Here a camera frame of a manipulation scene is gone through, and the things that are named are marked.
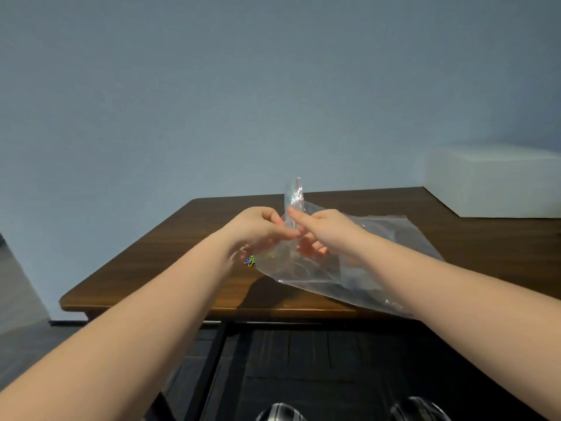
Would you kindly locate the person's right shoe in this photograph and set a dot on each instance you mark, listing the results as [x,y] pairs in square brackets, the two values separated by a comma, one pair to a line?
[418,409]

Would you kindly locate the white box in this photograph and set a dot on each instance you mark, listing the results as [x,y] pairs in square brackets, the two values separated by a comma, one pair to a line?
[491,181]

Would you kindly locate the large clear plastic bag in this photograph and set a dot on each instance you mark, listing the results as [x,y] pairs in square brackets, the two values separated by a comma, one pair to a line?
[385,241]

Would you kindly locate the person's right forearm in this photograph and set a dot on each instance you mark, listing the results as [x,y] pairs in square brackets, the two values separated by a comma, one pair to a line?
[460,311]

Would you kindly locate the small clear zip bag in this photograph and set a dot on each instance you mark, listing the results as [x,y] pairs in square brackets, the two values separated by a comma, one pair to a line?
[295,195]

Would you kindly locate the person's left forearm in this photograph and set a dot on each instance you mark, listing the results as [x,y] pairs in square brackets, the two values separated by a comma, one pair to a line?
[118,333]

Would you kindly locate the person's shoe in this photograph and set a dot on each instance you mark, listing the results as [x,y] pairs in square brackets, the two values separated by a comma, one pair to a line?
[418,409]
[280,413]

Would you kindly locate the person's left thumb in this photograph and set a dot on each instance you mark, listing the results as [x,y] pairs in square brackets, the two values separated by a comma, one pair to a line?
[276,217]

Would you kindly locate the person's left shoe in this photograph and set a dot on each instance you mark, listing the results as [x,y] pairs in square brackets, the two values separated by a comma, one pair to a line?
[280,413]

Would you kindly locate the colourful paper clips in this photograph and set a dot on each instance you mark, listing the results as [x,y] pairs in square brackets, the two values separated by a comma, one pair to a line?
[250,261]

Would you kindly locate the person's right hand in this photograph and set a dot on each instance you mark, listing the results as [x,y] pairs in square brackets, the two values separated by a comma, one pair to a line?
[333,230]

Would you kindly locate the person's left hand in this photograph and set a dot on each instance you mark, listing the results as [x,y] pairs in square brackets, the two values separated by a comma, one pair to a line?
[252,230]

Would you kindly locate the person's right thumb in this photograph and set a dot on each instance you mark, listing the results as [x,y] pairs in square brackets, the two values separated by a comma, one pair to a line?
[300,217]

